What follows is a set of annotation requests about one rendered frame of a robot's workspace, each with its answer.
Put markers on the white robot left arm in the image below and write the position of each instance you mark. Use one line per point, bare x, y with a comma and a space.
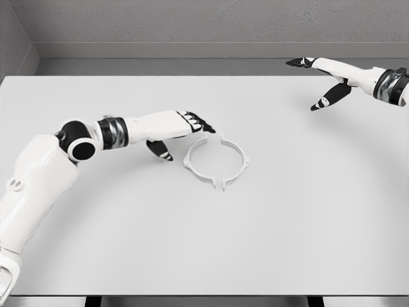
41, 166

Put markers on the right robot hand striped fingers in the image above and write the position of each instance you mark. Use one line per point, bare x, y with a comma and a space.
346, 73

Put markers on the left robot hand striped fingers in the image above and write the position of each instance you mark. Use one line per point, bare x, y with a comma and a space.
166, 124

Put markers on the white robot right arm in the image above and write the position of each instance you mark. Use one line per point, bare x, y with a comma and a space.
390, 84

